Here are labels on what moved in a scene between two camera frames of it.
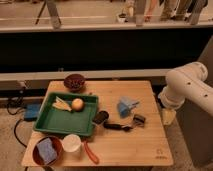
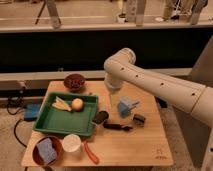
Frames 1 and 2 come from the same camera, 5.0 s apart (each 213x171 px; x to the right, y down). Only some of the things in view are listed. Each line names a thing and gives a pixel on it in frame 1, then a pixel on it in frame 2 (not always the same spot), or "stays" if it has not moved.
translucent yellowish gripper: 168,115 to 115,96
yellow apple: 77,104 stays
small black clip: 139,120 stays
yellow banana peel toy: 61,104 stays
